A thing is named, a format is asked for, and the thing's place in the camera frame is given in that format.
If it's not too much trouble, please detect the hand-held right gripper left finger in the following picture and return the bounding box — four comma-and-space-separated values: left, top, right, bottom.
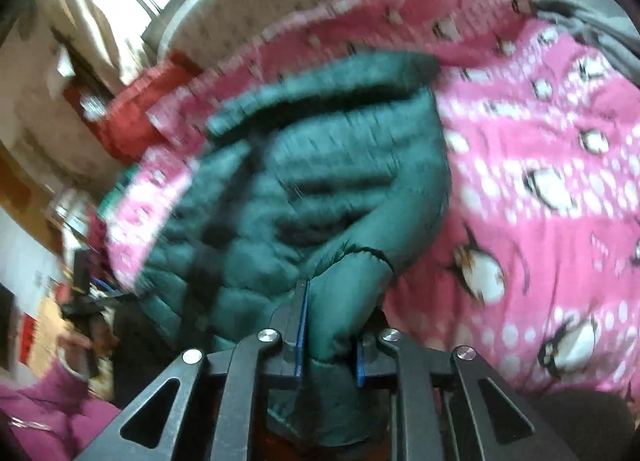
75, 278, 313, 461

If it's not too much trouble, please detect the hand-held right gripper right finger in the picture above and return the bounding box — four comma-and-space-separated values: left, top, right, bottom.
355, 328, 581, 461

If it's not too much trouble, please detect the teal puffer jacket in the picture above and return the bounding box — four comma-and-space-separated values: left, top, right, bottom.
135, 51, 453, 447

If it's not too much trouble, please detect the red cloth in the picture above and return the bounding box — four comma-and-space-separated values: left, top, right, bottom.
95, 53, 201, 156

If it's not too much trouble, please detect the pink penguin print blanket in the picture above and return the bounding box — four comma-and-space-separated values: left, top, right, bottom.
100, 0, 640, 397

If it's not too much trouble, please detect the beige curtain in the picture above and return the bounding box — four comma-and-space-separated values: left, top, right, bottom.
40, 0, 166, 92

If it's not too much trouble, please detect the grey cloth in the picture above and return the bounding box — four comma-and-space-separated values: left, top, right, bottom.
530, 0, 636, 86

